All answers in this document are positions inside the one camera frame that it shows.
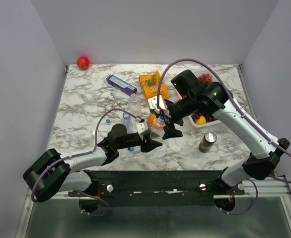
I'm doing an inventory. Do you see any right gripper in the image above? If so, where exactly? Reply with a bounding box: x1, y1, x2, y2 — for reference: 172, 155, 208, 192
156, 94, 197, 140

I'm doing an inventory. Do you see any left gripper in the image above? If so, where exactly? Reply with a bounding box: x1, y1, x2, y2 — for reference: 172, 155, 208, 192
116, 130, 162, 153

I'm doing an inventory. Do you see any clear small plastic bottle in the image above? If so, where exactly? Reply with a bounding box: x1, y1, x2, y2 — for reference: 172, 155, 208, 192
150, 117, 165, 141

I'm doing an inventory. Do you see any blue tinted plastic bottle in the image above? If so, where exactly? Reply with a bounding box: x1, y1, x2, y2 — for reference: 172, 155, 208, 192
121, 113, 133, 134

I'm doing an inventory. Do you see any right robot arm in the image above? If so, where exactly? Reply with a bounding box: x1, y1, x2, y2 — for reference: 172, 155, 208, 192
167, 70, 290, 194

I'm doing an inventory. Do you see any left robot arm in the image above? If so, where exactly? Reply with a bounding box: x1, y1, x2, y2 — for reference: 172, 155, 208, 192
22, 122, 162, 202

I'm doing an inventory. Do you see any clear crushed plastic bottle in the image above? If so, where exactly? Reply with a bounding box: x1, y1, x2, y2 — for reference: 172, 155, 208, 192
128, 93, 142, 117

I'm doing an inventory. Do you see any orange razor box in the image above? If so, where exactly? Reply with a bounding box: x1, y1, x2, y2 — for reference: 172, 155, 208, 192
147, 113, 157, 125

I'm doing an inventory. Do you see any dark purple grape bunch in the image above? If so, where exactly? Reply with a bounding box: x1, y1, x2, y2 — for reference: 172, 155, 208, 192
191, 111, 217, 123

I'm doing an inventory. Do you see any yellow lemon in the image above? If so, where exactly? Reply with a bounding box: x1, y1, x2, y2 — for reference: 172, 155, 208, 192
195, 116, 207, 125

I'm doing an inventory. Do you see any black drink can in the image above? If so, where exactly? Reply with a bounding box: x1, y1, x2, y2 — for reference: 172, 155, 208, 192
198, 131, 217, 153

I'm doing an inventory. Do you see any white plastic basket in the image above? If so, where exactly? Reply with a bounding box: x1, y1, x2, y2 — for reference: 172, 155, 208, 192
175, 70, 223, 128

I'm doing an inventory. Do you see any orange yellow snack pack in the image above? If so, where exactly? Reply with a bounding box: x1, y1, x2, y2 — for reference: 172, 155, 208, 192
139, 71, 161, 100

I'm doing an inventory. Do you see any red grape bunch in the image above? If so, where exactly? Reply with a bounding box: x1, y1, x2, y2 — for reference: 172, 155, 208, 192
198, 73, 213, 84

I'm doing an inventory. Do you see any purple rectangular box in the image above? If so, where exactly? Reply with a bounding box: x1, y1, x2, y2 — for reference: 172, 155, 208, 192
106, 74, 137, 96

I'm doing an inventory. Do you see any red apple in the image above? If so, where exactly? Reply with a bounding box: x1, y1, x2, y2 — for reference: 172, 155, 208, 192
76, 56, 90, 70

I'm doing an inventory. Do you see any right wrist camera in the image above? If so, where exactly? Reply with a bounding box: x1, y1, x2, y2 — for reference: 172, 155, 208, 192
147, 95, 168, 114

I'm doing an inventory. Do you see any black base frame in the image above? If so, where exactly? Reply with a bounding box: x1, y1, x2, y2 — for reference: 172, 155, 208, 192
68, 170, 245, 208

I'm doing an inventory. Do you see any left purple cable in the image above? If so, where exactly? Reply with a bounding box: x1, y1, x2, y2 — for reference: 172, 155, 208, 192
31, 108, 143, 203

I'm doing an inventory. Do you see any purple cable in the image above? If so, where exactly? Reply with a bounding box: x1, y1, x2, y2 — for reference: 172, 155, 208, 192
157, 58, 291, 184
31, 108, 143, 203

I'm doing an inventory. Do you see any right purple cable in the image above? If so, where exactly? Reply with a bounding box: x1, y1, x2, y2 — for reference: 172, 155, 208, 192
157, 58, 291, 184

